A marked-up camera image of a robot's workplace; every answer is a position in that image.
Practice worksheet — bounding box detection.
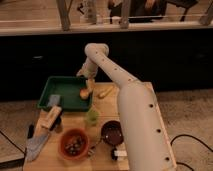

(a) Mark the green plastic tray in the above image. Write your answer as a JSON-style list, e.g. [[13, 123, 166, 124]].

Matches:
[[38, 76, 92, 112]]

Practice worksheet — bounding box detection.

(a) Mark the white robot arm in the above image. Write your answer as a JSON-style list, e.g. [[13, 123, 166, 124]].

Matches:
[[77, 43, 177, 171]]

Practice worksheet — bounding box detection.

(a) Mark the metal spoon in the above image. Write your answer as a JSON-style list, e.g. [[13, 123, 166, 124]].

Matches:
[[87, 138, 102, 157]]

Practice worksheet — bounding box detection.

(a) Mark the wooden railing shelf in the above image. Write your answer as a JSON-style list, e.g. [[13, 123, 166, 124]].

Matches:
[[0, 0, 212, 35]]

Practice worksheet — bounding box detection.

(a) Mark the dark brown bowl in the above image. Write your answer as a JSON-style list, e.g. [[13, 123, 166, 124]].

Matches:
[[101, 120, 124, 146]]

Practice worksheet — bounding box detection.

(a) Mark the orange bowl with contents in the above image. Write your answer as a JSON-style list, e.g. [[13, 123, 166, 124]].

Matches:
[[58, 128, 90, 161]]

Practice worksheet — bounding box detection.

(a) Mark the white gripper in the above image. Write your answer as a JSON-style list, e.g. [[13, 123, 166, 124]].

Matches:
[[76, 58, 98, 93]]

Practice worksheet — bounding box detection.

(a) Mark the small black white object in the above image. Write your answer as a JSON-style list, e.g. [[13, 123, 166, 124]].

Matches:
[[111, 148, 127, 161]]

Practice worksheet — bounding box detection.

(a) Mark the green plastic cup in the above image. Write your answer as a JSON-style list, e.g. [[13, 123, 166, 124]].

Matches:
[[86, 109, 99, 126]]

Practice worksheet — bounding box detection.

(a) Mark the orange apple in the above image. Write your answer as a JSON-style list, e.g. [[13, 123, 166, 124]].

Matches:
[[79, 88, 90, 100]]

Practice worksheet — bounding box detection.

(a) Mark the grey sponge block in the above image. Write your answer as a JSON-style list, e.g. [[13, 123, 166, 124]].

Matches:
[[48, 95, 60, 107]]

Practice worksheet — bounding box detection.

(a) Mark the black cable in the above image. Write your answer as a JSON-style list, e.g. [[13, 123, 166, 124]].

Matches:
[[170, 133, 213, 171]]

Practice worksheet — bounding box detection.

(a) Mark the wooden block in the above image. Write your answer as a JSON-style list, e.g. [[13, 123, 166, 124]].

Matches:
[[41, 106, 62, 129]]

